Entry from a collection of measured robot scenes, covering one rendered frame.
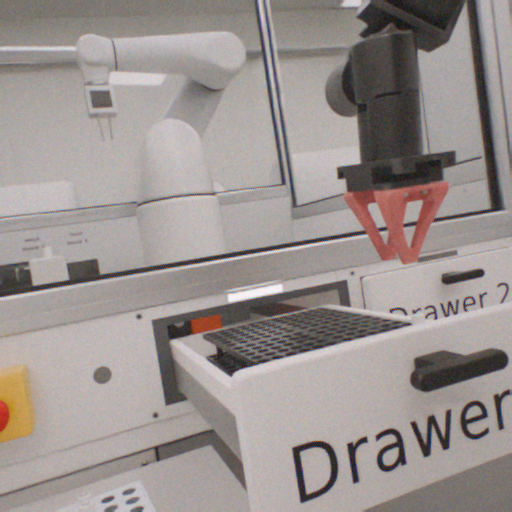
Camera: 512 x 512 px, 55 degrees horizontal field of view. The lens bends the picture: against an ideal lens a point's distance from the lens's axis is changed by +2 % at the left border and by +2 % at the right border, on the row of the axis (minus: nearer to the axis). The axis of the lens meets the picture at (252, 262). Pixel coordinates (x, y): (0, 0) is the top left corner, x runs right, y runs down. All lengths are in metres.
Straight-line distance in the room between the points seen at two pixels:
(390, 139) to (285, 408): 0.26
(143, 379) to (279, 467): 0.34
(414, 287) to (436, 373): 0.45
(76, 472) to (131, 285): 0.24
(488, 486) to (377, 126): 0.69
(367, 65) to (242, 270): 0.32
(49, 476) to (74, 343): 0.16
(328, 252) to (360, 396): 0.39
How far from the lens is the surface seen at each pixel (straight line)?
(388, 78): 0.47
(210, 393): 0.48
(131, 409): 0.65
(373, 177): 0.46
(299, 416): 0.33
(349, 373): 0.34
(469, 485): 0.96
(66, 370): 0.64
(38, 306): 0.62
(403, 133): 0.46
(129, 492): 0.52
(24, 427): 0.61
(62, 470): 0.68
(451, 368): 0.35
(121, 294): 0.63
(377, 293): 0.74
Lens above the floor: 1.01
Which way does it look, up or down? 3 degrees down
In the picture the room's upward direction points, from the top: 9 degrees counter-clockwise
